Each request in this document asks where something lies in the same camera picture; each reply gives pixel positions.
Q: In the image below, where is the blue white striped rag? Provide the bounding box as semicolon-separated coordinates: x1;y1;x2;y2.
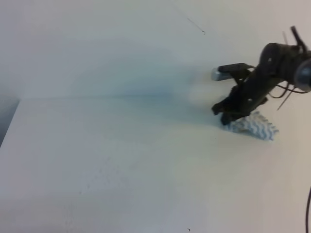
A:
224;111;279;141

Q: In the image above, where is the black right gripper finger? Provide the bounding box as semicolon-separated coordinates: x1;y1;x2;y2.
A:
221;112;243;125

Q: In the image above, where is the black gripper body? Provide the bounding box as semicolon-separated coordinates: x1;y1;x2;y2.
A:
228;66;279;114

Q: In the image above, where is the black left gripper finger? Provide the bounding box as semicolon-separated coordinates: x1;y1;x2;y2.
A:
211;97;233;115

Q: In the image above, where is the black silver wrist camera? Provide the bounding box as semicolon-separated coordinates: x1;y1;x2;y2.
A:
211;63;254;81

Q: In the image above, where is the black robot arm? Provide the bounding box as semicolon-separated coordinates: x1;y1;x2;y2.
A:
212;43;311;125

